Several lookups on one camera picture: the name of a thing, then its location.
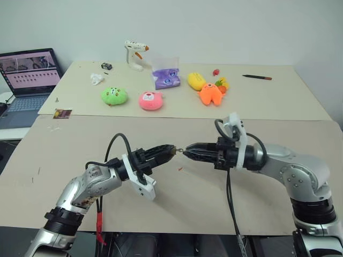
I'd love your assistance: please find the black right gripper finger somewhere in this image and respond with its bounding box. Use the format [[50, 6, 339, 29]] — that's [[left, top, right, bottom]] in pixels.
[[185, 142, 219, 154], [183, 151, 220, 163]]

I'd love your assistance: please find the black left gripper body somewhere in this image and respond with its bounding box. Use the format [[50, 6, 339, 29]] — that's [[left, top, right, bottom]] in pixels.
[[130, 147, 159, 176]]

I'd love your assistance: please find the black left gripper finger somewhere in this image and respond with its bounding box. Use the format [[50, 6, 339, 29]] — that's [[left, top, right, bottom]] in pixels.
[[150, 152, 175, 166], [144, 143, 177, 157]]

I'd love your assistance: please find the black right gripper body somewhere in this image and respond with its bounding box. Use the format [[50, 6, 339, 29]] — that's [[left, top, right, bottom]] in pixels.
[[213, 136, 240, 171]]

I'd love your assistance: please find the pink round plush toy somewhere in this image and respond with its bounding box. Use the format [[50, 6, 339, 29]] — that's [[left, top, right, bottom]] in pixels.
[[138, 90, 165, 111]]

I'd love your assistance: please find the orange one-eyed plush toy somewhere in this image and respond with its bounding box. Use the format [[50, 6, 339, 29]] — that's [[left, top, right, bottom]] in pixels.
[[197, 82, 226, 107]]

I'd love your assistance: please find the yellow plush toy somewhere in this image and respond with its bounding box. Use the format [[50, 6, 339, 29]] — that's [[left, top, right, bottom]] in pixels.
[[187, 72, 207, 92]]

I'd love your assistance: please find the small fruit plush toy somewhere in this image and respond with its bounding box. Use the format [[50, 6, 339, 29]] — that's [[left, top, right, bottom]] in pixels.
[[214, 77, 230, 94]]

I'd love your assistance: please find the green round plush toy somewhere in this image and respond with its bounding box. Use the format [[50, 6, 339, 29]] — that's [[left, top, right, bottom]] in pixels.
[[100, 86, 129, 107]]

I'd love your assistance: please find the purple plush toy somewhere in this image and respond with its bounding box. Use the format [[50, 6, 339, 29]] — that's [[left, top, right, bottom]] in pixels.
[[152, 68, 181, 90]]

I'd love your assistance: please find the black pen with red end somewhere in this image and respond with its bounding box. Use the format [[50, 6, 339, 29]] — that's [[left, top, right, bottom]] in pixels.
[[242, 74, 273, 81]]

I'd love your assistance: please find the clear plastic bag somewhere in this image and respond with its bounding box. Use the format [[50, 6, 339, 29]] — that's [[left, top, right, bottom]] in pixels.
[[151, 56, 182, 90]]

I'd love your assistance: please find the small dark picture card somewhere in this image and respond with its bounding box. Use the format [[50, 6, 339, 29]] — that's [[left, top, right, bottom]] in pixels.
[[54, 108, 73, 119]]

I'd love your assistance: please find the crumpled white tissue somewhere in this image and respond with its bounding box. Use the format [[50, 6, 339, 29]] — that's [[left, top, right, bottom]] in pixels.
[[90, 72, 106, 86]]

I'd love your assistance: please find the white glue gun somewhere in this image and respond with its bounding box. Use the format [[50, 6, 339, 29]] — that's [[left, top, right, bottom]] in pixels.
[[123, 40, 151, 72]]

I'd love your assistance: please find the open grey laptop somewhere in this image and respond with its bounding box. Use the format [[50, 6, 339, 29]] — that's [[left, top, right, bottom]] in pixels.
[[0, 48, 64, 130]]

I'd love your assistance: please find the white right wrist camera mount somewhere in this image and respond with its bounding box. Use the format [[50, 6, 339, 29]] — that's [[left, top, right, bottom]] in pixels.
[[222, 111, 249, 170]]

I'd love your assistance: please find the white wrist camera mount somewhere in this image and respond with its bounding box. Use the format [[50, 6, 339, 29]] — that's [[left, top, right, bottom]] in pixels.
[[122, 154, 158, 201], [222, 111, 249, 170]]

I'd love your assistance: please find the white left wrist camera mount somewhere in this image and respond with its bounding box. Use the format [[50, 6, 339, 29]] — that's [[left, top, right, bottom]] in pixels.
[[122, 154, 158, 201]]

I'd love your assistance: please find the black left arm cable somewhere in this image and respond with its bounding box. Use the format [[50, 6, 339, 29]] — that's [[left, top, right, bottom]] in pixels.
[[85, 133, 133, 247]]

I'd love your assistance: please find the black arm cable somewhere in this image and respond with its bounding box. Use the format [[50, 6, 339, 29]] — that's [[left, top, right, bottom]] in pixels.
[[214, 118, 269, 257], [85, 133, 133, 247]]

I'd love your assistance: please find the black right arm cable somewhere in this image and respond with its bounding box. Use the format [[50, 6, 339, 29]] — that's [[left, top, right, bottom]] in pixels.
[[214, 118, 269, 257]]

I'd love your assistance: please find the black device with cable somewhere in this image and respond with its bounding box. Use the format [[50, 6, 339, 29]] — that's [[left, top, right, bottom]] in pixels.
[[0, 93, 14, 118]]

